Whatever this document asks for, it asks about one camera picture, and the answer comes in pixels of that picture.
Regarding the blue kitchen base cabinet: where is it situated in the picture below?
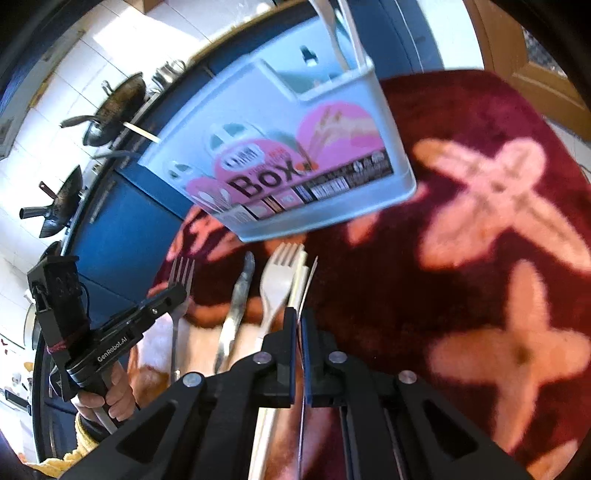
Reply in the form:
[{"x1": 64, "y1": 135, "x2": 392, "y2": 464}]
[{"x1": 41, "y1": 0, "x2": 444, "y2": 416}]

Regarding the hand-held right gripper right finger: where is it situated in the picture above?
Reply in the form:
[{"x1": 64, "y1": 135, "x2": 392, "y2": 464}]
[{"x1": 304, "y1": 309, "x2": 534, "y2": 480}]

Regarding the metal kettle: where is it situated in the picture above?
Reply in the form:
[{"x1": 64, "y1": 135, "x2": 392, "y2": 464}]
[{"x1": 152, "y1": 59, "x2": 188, "y2": 86}]

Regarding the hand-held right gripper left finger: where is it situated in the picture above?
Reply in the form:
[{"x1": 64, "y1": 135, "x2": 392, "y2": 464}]
[{"x1": 58, "y1": 307, "x2": 301, "y2": 480}]

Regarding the red printed blanket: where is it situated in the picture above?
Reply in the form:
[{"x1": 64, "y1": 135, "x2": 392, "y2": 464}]
[{"x1": 129, "y1": 69, "x2": 591, "y2": 480}]

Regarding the large black wok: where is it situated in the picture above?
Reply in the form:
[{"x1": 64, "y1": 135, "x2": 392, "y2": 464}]
[{"x1": 60, "y1": 74, "x2": 160, "y2": 146}]

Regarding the small pale fork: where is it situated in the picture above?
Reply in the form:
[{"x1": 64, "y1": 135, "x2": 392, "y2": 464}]
[{"x1": 252, "y1": 242, "x2": 305, "y2": 480}]

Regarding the metal table knife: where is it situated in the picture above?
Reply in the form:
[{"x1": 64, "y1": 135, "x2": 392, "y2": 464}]
[{"x1": 213, "y1": 251, "x2": 256, "y2": 374}]

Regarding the light blue utensil box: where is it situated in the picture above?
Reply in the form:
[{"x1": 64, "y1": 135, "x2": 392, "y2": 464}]
[{"x1": 137, "y1": 46, "x2": 417, "y2": 244}]

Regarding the white chopstick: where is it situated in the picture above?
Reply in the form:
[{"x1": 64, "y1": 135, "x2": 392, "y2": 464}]
[{"x1": 287, "y1": 250, "x2": 309, "y2": 311}]

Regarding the person's left hand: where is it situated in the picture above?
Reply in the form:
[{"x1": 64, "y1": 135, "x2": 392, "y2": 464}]
[{"x1": 74, "y1": 361, "x2": 140, "y2": 424}]

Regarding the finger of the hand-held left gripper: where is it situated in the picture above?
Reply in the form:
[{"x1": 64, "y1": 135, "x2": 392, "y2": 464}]
[{"x1": 133, "y1": 282, "x2": 188, "y2": 320}]

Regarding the large metal fork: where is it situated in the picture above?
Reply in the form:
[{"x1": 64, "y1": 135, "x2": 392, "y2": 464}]
[{"x1": 167, "y1": 257, "x2": 197, "y2": 384}]

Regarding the person's left forearm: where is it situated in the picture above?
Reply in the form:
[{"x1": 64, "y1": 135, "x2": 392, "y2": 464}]
[{"x1": 28, "y1": 413, "x2": 105, "y2": 476}]

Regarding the small black wok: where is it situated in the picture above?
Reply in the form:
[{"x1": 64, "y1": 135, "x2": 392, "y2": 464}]
[{"x1": 19, "y1": 165, "x2": 84, "y2": 238}]

